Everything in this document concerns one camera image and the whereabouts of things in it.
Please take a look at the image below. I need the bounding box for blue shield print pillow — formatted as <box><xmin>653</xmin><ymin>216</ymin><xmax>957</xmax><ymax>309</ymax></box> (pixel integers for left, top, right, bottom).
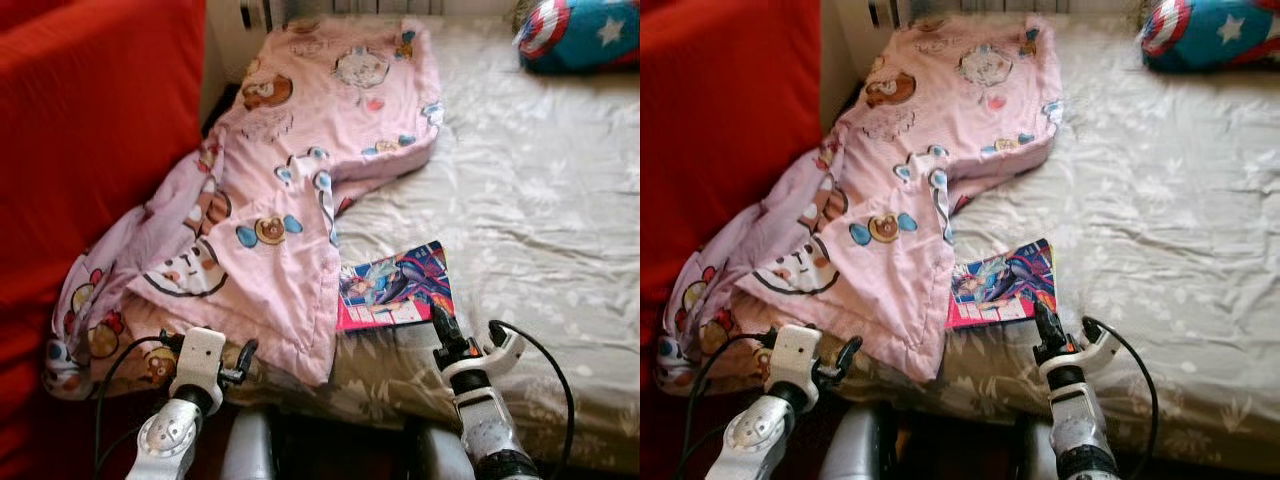
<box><xmin>1140</xmin><ymin>0</ymin><xmax>1280</xmax><ymax>73</ymax></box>
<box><xmin>515</xmin><ymin>0</ymin><xmax>641</xmax><ymax>76</ymax></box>

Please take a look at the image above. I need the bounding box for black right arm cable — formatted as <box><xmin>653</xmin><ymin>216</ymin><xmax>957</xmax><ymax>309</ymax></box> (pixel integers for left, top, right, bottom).
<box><xmin>488</xmin><ymin>320</ymin><xmax>576</xmax><ymax>471</ymax></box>
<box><xmin>1083</xmin><ymin>316</ymin><xmax>1161</xmax><ymax>466</ymax></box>

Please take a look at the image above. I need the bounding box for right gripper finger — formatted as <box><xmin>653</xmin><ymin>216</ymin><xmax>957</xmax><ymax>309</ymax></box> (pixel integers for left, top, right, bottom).
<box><xmin>1034</xmin><ymin>300</ymin><xmax>1063</xmax><ymax>345</ymax></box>
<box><xmin>432</xmin><ymin>304</ymin><xmax>461</xmax><ymax>349</ymax></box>

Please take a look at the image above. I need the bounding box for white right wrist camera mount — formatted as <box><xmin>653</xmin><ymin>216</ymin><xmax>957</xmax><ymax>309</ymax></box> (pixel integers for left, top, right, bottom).
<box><xmin>440</xmin><ymin>325</ymin><xmax>526</xmax><ymax>393</ymax></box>
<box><xmin>1040</xmin><ymin>322</ymin><xmax>1121</xmax><ymax>387</ymax></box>

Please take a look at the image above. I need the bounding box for bed with grey leaf sheet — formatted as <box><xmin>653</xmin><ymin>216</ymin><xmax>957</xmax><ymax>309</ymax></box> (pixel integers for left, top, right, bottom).
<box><xmin>750</xmin><ymin>12</ymin><xmax>1280</xmax><ymax>473</ymax></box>
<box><xmin>130</xmin><ymin>12</ymin><xmax>641</xmax><ymax>476</ymax></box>

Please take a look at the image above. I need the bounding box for white radiator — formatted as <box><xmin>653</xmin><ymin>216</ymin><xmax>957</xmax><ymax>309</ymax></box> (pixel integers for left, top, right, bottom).
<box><xmin>865</xmin><ymin>0</ymin><xmax>1071</xmax><ymax>26</ymax></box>
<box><xmin>235</xmin><ymin>0</ymin><xmax>446</xmax><ymax>29</ymax></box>

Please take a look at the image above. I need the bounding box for large red cushion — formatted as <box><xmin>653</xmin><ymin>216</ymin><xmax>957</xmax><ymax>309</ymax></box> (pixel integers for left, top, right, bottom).
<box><xmin>0</xmin><ymin>0</ymin><xmax>206</xmax><ymax>480</ymax></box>
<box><xmin>640</xmin><ymin>0</ymin><xmax>823</xmax><ymax>421</ymax></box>

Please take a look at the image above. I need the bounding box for pink cartoon print blanket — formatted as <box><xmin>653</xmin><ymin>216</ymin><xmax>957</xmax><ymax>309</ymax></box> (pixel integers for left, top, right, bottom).
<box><xmin>42</xmin><ymin>15</ymin><xmax>444</xmax><ymax>401</ymax></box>
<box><xmin>655</xmin><ymin>12</ymin><xmax>1064</xmax><ymax>396</ymax></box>

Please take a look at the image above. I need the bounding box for colourful comic book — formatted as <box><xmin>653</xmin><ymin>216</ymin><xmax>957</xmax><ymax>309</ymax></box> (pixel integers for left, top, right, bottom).
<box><xmin>336</xmin><ymin>240</ymin><xmax>456</xmax><ymax>331</ymax></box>
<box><xmin>945</xmin><ymin>238</ymin><xmax>1058</xmax><ymax>329</ymax></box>

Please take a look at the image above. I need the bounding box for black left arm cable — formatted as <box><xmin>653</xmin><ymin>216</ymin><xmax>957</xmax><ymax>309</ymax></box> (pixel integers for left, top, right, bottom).
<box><xmin>93</xmin><ymin>335</ymin><xmax>176</xmax><ymax>476</ymax></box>
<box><xmin>675</xmin><ymin>330</ymin><xmax>771</xmax><ymax>479</ymax></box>

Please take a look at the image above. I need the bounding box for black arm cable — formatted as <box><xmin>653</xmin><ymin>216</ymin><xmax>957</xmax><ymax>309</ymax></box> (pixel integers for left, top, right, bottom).
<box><xmin>93</xmin><ymin>335</ymin><xmax>176</xmax><ymax>476</ymax></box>
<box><xmin>488</xmin><ymin>320</ymin><xmax>576</xmax><ymax>471</ymax></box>
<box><xmin>675</xmin><ymin>330</ymin><xmax>771</xmax><ymax>479</ymax></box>
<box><xmin>1083</xmin><ymin>316</ymin><xmax>1161</xmax><ymax>466</ymax></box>

